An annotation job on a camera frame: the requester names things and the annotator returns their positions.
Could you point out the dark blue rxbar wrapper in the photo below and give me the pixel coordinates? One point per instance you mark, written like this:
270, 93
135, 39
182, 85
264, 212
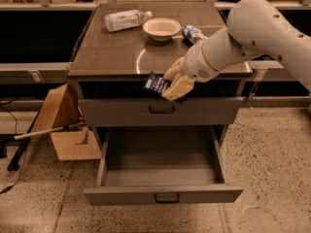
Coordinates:
159, 85

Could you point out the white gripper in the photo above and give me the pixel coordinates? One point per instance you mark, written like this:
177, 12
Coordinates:
195, 63

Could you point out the grey metal drawer cabinet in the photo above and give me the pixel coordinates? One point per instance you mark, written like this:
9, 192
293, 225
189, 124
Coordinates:
117, 65

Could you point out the open grey middle drawer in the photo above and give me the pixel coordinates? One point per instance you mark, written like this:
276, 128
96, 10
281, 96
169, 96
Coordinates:
161, 165

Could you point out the crushed blue silver can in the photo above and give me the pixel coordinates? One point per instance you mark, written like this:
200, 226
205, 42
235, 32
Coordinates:
193, 34

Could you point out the clear plastic water bottle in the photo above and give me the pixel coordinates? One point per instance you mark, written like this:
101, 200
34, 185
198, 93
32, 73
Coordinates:
125, 20

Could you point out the grey metal railing frame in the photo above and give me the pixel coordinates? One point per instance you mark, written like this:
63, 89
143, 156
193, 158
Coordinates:
25, 35

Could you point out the white and black pole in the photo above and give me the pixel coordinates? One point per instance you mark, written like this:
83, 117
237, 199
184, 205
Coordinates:
38, 133

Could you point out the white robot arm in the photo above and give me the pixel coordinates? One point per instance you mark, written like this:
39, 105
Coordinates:
253, 28

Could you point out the closed grey upper drawer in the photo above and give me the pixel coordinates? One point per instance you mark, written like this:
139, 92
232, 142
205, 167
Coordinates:
157, 112

